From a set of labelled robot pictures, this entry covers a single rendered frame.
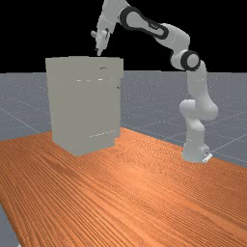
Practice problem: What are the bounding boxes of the pale grey cabinet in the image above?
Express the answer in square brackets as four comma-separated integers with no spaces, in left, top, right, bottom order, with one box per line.
[44,55,124,157]

